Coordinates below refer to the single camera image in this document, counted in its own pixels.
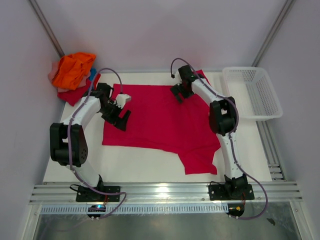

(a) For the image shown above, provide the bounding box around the controller board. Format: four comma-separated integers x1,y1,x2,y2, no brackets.
86,204,106,219
226,203,245,219

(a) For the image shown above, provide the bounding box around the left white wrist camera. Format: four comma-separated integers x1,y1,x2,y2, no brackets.
115,93,132,109

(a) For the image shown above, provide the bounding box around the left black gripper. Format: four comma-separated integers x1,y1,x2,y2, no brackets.
98,100,131,132

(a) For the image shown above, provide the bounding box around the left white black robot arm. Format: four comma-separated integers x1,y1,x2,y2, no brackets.
49,83,132,202

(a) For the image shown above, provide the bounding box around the corner metal post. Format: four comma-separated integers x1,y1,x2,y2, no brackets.
251,0,296,67
27,0,65,58

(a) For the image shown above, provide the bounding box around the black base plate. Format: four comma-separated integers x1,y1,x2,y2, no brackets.
208,184,255,201
75,186,121,203

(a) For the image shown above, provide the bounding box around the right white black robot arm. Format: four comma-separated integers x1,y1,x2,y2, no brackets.
170,65,249,200

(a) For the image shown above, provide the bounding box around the aluminium front rail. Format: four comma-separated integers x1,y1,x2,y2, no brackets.
29,181,303,205

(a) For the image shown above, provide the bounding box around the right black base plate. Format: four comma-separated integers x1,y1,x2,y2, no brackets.
208,184,255,201

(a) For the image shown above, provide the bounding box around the white perforated plastic basket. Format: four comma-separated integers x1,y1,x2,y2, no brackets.
222,67,283,121

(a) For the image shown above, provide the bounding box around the right corner metal post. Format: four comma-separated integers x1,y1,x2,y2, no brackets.
251,0,296,67

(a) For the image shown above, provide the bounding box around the left controller board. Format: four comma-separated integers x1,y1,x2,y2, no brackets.
86,204,106,219

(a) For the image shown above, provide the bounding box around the red t-shirt at bottom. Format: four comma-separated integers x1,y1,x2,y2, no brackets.
57,73,101,107

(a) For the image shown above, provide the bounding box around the slotted grey cable duct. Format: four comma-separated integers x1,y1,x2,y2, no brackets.
40,203,228,215

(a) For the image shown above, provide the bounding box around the pink t-shirt under orange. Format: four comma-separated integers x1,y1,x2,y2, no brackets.
47,61,59,82

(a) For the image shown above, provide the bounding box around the blue t-shirt in pile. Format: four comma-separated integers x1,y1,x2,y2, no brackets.
88,67,97,81

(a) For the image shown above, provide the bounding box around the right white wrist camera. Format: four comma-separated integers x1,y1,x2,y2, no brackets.
173,71,182,83

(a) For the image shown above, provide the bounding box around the right controller board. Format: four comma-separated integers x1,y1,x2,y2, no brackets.
226,203,245,219

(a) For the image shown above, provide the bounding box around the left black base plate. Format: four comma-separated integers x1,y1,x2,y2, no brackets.
75,186,121,203

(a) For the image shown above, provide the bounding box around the orange folded t-shirt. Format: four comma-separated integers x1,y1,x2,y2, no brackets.
51,52,96,92

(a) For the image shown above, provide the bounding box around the magenta pink t-shirt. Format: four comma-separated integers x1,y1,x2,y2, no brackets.
102,84,221,175

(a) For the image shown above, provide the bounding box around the left corner metal post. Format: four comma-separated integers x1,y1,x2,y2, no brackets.
27,0,65,58

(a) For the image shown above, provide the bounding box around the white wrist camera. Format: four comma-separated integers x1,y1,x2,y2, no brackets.
173,71,182,83
115,93,132,109

